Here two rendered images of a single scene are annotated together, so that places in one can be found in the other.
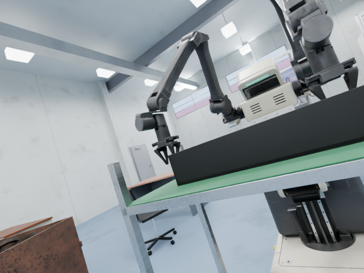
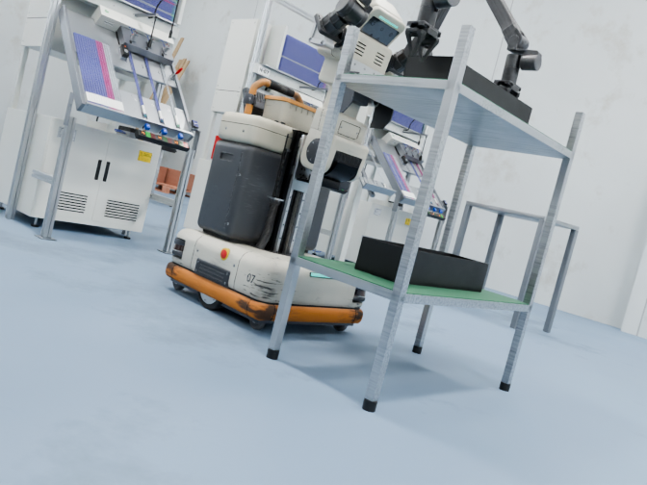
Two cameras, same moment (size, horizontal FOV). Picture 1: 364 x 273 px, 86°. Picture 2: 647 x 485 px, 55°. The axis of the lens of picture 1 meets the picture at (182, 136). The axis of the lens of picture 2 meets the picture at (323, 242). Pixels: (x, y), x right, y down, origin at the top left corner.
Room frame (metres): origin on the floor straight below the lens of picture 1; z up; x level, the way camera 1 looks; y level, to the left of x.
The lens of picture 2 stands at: (0.60, 1.99, 0.55)
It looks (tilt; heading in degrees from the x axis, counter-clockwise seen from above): 4 degrees down; 280
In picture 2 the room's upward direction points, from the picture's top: 14 degrees clockwise
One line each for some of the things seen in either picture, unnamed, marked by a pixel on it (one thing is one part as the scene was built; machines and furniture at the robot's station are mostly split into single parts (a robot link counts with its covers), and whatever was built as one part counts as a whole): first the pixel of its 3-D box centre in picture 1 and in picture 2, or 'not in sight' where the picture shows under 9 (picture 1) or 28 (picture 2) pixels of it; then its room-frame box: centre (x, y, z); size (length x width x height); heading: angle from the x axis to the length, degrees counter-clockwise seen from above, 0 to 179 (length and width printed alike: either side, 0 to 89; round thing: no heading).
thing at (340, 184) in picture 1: (313, 181); (333, 169); (1.10, -0.59, 0.68); 0.28 x 0.27 x 0.25; 58
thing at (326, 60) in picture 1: (324, 64); (508, 79); (0.50, -0.41, 1.15); 0.10 x 0.07 x 0.07; 57
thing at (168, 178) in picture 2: not in sight; (166, 179); (5.34, -8.02, 0.20); 1.12 x 0.76 x 0.40; 149
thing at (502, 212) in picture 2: not in sight; (506, 265); (0.06, -2.81, 0.40); 0.70 x 0.45 x 0.80; 138
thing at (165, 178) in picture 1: (168, 193); not in sight; (4.05, 0.65, 0.38); 1.43 x 0.74 x 0.77; 58
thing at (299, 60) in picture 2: not in sight; (301, 63); (1.95, -2.73, 1.52); 0.51 x 0.13 x 0.27; 58
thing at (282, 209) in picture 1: (306, 184); (277, 178); (1.35, -0.68, 0.59); 0.55 x 0.34 x 0.83; 58
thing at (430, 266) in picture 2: not in sight; (426, 266); (0.61, -0.23, 0.41); 0.57 x 0.17 x 0.11; 58
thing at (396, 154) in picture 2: not in sight; (385, 203); (1.16, -3.89, 0.65); 1.01 x 0.73 x 1.29; 148
